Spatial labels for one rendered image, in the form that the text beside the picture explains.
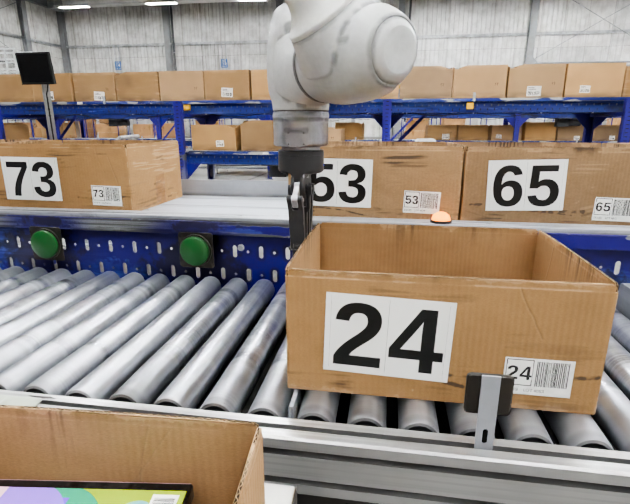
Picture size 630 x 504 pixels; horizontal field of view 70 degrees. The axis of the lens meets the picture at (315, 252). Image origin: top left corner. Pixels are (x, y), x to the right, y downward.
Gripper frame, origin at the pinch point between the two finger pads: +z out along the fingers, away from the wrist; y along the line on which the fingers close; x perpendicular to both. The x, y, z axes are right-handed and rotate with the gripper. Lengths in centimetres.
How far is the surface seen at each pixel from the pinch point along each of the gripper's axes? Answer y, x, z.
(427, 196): -28.7, 23.2, -8.7
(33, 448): 44.0, -16.9, 4.7
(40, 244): -21, -69, 4
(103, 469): 43.6, -10.4, 6.4
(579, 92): -481, 216, -58
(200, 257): -21.0, -28.0, 5.7
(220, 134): -456, -183, -13
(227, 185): -61, -35, -6
